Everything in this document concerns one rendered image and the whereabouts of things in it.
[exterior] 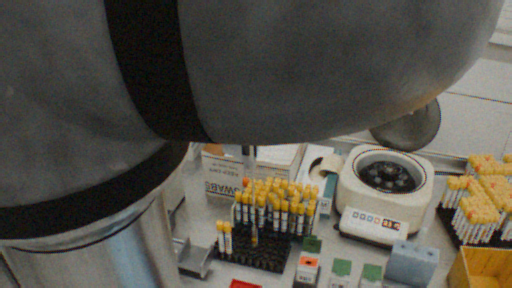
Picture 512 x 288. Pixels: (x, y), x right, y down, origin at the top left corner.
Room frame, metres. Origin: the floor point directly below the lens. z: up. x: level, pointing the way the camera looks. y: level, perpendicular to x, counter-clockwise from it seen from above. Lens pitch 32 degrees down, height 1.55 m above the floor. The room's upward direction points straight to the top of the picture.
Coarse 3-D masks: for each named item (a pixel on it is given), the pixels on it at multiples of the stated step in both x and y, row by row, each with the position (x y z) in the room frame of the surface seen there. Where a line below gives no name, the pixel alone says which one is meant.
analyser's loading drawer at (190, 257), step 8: (176, 240) 0.58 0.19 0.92; (176, 248) 0.57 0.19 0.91; (184, 248) 0.55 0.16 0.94; (192, 248) 0.57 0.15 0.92; (200, 248) 0.57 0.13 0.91; (176, 256) 0.54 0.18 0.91; (184, 256) 0.54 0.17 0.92; (192, 256) 0.54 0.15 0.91; (200, 256) 0.54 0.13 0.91; (208, 256) 0.53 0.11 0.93; (184, 264) 0.52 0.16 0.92; (192, 264) 0.52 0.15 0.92; (200, 264) 0.50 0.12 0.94; (208, 264) 0.53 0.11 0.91; (200, 272) 0.50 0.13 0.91
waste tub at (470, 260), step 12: (468, 252) 0.49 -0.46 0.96; (480, 252) 0.48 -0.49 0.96; (492, 252) 0.48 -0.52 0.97; (504, 252) 0.47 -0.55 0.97; (456, 264) 0.48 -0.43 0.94; (468, 264) 0.49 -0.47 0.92; (480, 264) 0.48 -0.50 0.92; (492, 264) 0.47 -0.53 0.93; (504, 264) 0.47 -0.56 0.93; (456, 276) 0.46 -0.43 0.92; (468, 276) 0.41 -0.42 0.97; (480, 276) 0.48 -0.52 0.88; (492, 276) 0.47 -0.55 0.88; (504, 276) 0.44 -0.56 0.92
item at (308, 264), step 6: (306, 252) 0.52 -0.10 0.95; (300, 258) 0.51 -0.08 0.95; (306, 258) 0.51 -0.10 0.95; (312, 258) 0.51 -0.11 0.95; (318, 258) 0.51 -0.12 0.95; (300, 264) 0.49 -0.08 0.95; (306, 264) 0.49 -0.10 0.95; (312, 264) 0.49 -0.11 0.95; (300, 270) 0.48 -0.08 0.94; (306, 270) 0.48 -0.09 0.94; (312, 270) 0.48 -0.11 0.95; (300, 276) 0.48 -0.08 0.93; (306, 276) 0.48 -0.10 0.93; (312, 276) 0.47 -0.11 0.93; (312, 282) 0.47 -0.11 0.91
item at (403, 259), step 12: (396, 240) 0.53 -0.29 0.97; (396, 252) 0.50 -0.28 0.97; (408, 252) 0.49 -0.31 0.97; (420, 252) 0.49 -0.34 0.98; (432, 252) 0.49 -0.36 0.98; (396, 264) 0.49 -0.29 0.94; (408, 264) 0.48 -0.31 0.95; (420, 264) 0.47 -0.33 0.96; (432, 264) 0.46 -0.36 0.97; (384, 276) 0.50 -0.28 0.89; (396, 276) 0.49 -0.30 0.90; (408, 276) 0.48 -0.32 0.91; (420, 276) 0.47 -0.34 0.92
